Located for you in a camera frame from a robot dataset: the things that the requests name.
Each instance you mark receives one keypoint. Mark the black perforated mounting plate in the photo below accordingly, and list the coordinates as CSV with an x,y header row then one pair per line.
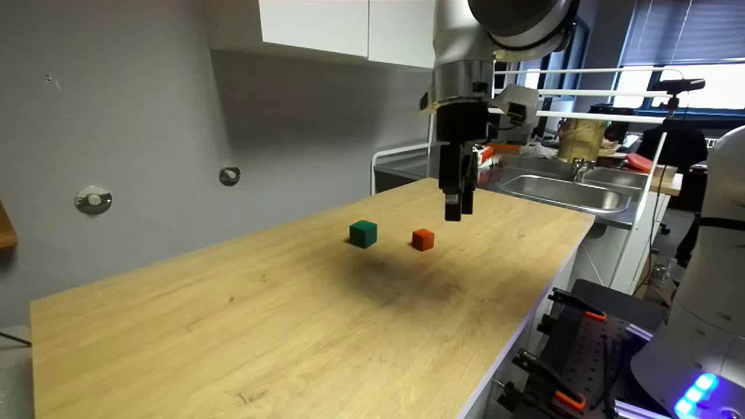
x,y
602,340

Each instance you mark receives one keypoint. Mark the small round wall socket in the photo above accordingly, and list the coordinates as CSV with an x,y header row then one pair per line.
x,y
230,175

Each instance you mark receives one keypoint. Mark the small green cube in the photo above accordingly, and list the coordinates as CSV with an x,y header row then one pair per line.
x,y
362,234

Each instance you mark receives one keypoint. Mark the red flat object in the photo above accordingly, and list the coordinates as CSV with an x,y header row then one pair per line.
x,y
639,162

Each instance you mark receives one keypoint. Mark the yellowish plastic container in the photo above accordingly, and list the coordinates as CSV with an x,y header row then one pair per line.
x,y
583,140

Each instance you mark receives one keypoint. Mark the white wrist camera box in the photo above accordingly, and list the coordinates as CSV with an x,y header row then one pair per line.
x,y
518,103

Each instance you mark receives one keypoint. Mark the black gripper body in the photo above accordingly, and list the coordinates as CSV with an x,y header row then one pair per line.
x,y
464,120

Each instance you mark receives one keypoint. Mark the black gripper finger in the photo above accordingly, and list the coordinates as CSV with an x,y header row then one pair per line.
x,y
447,190
469,186

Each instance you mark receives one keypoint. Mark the small orange cube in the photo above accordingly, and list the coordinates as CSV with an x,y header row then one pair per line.
x,y
422,238

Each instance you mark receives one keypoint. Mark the stainless steel sink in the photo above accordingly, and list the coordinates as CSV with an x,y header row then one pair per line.
x,y
562,192

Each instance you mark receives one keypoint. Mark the black office chair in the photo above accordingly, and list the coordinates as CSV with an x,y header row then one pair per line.
x,y
675,143

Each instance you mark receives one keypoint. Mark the white wall cabinet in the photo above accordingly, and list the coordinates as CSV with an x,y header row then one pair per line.
x,y
341,26

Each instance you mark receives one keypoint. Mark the large round wall socket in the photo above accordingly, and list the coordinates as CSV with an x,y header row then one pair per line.
x,y
95,199

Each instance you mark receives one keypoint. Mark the black camera on tripod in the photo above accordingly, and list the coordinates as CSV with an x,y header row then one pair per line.
x,y
675,84

